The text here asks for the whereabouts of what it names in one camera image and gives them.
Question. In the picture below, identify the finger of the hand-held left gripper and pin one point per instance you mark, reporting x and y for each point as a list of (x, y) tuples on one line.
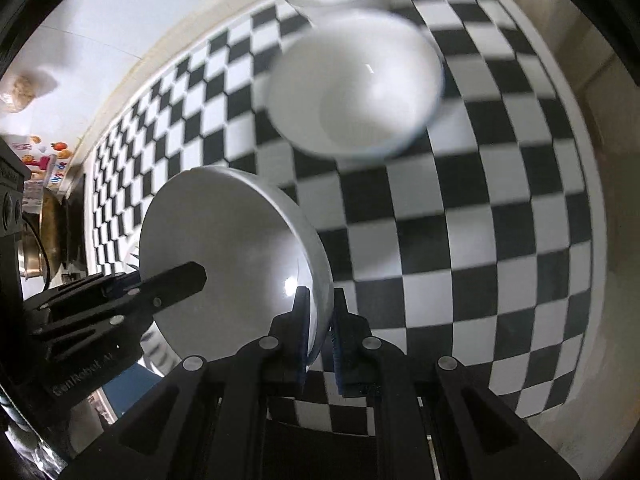
[(125, 281), (175, 280)]

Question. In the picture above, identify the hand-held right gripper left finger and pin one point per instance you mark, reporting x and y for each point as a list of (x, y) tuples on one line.
[(301, 330)]

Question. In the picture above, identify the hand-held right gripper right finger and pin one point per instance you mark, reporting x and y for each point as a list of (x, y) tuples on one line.
[(341, 345)]

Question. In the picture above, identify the blue base cabinet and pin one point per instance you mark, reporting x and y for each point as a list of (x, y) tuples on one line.
[(125, 386)]

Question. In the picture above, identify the blue striped plate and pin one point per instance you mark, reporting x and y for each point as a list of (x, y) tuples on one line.
[(157, 355)]

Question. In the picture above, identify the black cooktop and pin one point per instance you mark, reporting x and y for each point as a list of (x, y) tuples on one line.
[(75, 220)]

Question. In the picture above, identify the black white checkered tablecloth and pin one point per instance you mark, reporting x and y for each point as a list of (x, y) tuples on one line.
[(450, 210)]

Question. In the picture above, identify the plastic bag with orange contents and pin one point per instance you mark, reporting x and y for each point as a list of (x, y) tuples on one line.
[(22, 92)]

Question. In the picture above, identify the white bowl with blue print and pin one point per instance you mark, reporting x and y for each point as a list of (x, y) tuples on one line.
[(360, 100)]

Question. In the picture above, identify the colourful wall stickers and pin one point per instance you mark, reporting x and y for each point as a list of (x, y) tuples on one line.
[(60, 149)]

